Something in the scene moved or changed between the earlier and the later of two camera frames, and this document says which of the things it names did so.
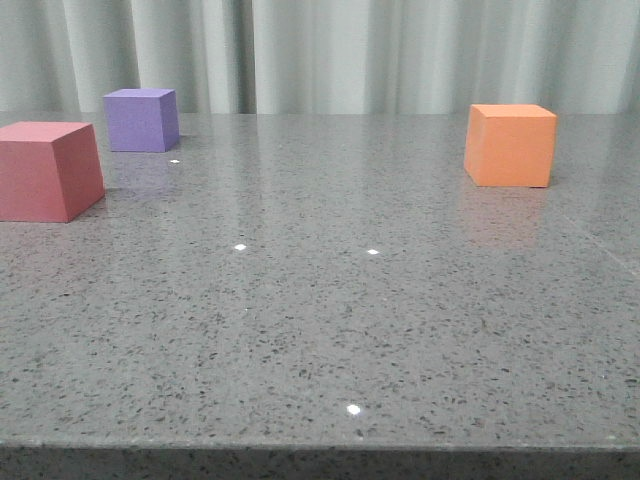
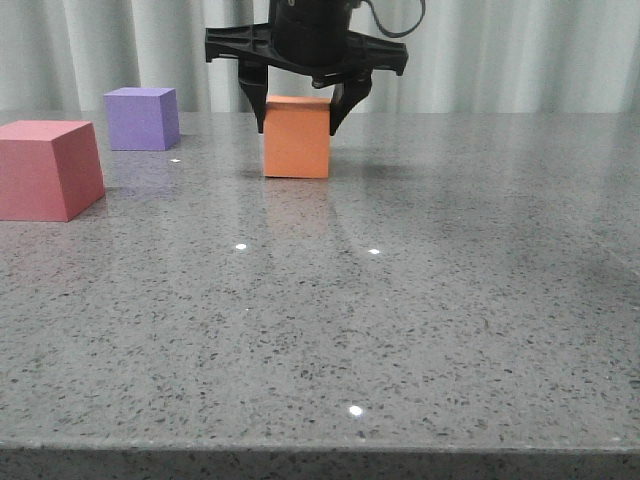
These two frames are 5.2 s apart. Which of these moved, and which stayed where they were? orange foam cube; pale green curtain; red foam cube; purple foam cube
Moved: orange foam cube
Stayed: red foam cube; purple foam cube; pale green curtain
